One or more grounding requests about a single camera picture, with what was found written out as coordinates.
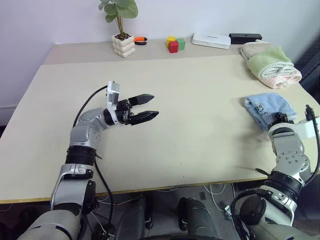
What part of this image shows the white bubble plant pot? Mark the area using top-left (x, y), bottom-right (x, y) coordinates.
top-left (111, 32), bottom-right (137, 59)

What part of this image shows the dark rounded shape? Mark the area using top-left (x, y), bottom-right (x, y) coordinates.
top-left (115, 196), bottom-right (151, 239)
top-left (176, 196), bottom-right (216, 240)

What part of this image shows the long black box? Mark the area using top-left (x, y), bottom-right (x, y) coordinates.
top-left (228, 32), bottom-right (264, 46)

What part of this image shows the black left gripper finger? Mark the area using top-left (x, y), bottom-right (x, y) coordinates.
top-left (129, 111), bottom-right (160, 126)
top-left (127, 93), bottom-right (155, 107)

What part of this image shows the red cube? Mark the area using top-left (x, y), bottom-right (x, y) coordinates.
top-left (168, 40), bottom-right (179, 54)

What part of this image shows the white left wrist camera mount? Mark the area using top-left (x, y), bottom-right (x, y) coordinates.
top-left (105, 80), bottom-right (122, 126)

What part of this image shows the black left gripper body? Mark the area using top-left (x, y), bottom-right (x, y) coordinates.
top-left (115, 98), bottom-right (134, 126)

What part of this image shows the green leafy plant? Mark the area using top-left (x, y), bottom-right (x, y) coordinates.
top-left (97, 0), bottom-right (139, 36)

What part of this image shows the orange black marker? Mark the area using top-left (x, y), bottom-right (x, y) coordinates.
top-left (133, 36), bottom-right (149, 46)

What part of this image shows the white floor cable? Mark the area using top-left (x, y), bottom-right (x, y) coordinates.
top-left (204, 183), bottom-right (235, 213)

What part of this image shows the flat white plastic box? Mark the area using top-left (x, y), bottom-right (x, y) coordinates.
top-left (191, 32), bottom-right (232, 50)

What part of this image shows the stack of folded towels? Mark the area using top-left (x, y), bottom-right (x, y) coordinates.
top-left (240, 39), bottom-right (303, 89)

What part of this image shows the small metal clamp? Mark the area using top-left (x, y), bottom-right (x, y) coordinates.
top-left (223, 204), bottom-right (233, 221)

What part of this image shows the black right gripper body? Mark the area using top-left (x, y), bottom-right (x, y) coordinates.
top-left (270, 112), bottom-right (295, 125)

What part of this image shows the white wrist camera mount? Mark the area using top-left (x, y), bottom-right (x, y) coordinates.
top-left (291, 118), bottom-right (320, 140)
top-left (105, 80), bottom-right (122, 126)

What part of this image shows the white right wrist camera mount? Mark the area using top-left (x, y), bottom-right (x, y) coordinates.
top-left (291, 118), bottom-right (320, 140)

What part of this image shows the blue cloth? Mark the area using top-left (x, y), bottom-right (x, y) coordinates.
top-left (243, 92), bottom-right (298, 132)

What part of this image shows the folded green towel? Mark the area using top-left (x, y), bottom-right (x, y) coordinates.
top-left (247, 46), bottom-right (295, 79)

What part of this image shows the green cube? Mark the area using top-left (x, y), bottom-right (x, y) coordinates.
top-left (176, 37), bottom-right (187, 51)

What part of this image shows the ribbed upholstered furniture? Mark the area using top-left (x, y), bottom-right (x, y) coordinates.
top-left (291, 31), bottom-right (320, 104)

